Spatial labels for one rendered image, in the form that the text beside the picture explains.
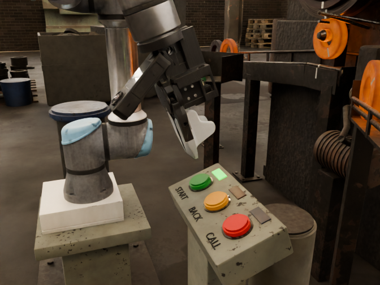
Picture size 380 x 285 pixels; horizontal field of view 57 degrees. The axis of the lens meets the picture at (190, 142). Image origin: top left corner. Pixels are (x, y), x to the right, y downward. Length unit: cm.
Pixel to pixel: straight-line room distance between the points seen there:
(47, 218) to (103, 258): 22
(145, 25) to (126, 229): 70
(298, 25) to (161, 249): 115
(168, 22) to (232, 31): 793
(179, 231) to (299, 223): 95
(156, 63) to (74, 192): 67
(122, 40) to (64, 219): 53
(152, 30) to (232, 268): 34
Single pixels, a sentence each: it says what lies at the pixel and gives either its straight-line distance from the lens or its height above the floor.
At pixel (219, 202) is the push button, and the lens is 56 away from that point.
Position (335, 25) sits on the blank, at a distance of 144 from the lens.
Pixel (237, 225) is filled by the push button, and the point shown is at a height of 61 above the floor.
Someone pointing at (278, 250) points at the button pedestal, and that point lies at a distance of 52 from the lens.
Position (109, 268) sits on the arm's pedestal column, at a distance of 121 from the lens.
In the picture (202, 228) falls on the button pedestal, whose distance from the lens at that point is 54.
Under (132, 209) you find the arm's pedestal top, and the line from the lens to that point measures 118.
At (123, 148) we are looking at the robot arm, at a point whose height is 52.
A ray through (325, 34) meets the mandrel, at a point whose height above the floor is 83.
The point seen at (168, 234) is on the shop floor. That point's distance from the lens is 158.
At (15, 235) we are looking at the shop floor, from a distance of 175.
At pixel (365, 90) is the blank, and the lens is 107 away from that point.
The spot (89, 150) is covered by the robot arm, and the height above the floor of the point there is 53.
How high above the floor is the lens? 88
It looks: 19 degrees down
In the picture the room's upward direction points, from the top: straight up
